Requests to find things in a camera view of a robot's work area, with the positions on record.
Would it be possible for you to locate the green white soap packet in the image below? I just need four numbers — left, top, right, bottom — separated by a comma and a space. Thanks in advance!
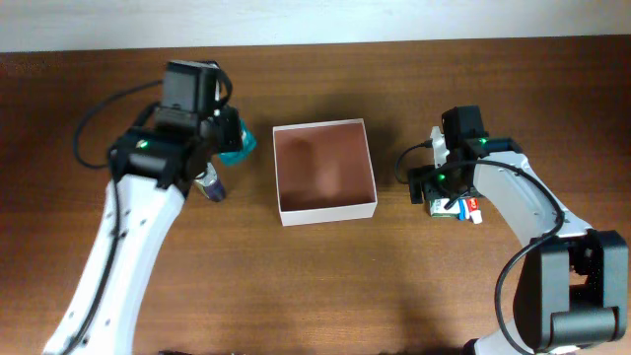
429, 198, 460, 218

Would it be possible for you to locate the teal mouthwash bottle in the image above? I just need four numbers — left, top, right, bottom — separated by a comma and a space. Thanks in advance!
219, 121, 257, 166

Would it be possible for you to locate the clear spray bottle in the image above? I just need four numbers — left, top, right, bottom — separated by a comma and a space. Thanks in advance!
194, 162, 227, 202

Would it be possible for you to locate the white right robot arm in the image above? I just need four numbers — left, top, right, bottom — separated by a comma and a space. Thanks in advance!
398, 106, 629, 354

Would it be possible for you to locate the red white toothpaste tube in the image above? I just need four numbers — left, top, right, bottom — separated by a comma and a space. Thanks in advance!
463, 197, 482, 224

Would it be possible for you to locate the white open cardboard box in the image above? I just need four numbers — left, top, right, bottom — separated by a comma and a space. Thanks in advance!
272, 118, 378, 227

